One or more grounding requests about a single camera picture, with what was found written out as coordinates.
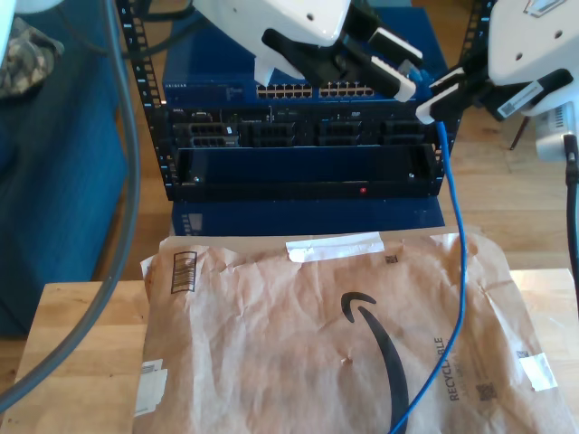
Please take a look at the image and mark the blue network cable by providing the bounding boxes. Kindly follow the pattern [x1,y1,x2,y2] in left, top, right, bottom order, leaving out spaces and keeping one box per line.
[388,61,468,434]

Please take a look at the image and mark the black rack server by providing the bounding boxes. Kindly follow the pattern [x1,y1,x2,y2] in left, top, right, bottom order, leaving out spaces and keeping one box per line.
[165,104,449,149]

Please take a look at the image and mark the black rack shelf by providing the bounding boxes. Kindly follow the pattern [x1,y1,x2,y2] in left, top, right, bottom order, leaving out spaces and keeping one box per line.
[174,144,440,203]

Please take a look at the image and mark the camouflage cloth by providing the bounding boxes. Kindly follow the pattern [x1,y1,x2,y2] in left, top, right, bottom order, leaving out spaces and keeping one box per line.
[0,17,65,99]

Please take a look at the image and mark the blue sofa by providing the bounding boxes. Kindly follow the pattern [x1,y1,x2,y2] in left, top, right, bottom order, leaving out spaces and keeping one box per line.
[0,0,130,338]

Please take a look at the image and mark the brown paper mailer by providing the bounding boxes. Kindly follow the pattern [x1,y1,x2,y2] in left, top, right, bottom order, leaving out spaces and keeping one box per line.
[133,228,562,434]

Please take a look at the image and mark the blue network switch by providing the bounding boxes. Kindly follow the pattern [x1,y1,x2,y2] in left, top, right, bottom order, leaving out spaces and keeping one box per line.
[161,9,452,108]

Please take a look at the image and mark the black camera cable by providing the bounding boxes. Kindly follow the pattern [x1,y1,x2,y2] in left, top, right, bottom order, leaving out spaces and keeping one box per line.
[562,133,579,272]

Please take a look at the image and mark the black rack frame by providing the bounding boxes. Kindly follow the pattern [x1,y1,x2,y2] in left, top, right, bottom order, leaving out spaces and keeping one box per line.
[115,0,497,203]

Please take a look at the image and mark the thick grey cable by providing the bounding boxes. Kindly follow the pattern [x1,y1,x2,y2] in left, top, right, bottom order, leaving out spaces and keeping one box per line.
[0,0,141,415]

